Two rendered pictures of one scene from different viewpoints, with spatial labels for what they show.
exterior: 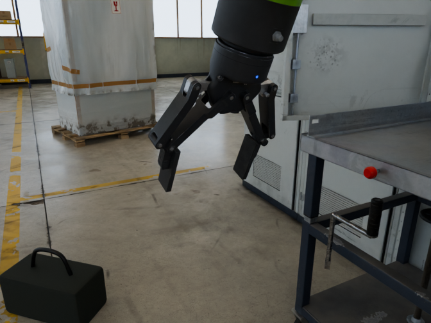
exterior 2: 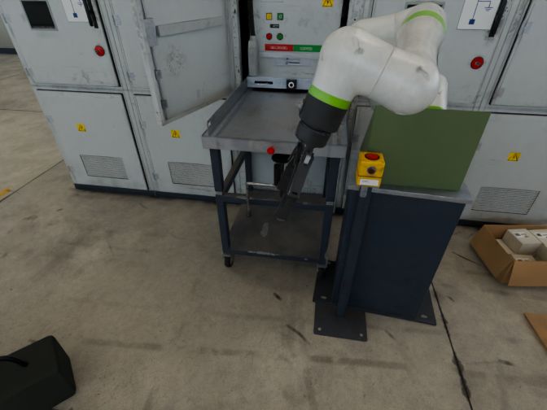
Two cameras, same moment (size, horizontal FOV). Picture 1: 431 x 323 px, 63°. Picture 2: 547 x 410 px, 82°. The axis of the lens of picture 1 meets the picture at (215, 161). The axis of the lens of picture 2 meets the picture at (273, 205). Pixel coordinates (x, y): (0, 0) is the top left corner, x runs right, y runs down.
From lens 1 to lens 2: 0.62 m
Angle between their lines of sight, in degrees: 50
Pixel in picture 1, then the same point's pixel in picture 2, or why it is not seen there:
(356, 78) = (196, 75)
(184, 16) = not seen: outside the picture
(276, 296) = (194, 255)
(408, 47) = (218, 42)
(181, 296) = (130, 303)
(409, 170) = (291, 142)
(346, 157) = (246, 145)
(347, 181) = (193, 151)
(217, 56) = (314, 138)
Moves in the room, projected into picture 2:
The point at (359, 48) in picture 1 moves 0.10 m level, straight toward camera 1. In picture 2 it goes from (192, 50) to (199, 53)
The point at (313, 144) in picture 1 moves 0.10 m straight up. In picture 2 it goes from (216, 141) to (213, 119)
